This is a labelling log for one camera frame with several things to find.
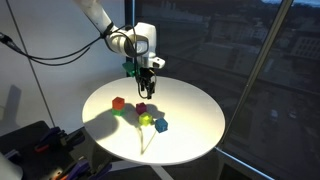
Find white rounded object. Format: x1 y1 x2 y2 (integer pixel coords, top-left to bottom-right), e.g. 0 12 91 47
0 151 24 180

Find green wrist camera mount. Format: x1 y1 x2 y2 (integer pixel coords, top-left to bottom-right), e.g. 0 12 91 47
121 60 138 78

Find dark green block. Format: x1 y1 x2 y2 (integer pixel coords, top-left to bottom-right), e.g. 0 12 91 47
111 107 126 117

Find magenta block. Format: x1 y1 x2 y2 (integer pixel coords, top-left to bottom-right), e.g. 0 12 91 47
135 102 148 116

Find orange block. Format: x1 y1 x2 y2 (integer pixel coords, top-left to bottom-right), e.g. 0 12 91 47
111 96 126 111

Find blue block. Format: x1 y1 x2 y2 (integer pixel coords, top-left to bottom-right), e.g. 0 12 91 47
154 117 169 134

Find purple spring clamp orange handles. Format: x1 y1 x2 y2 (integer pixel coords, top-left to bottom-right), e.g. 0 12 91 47
53 158 114 180
33 126 86 154

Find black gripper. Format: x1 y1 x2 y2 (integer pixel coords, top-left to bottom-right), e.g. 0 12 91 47
134 66 158 100

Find lime green block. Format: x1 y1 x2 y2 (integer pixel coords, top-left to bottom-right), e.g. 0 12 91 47
138 112 154 127

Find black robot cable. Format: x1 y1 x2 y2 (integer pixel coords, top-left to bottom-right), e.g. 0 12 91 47
0 23 158 100

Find metal window mullion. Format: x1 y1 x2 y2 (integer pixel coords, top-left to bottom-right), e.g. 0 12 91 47
124 0 136 78
218 0 295 149

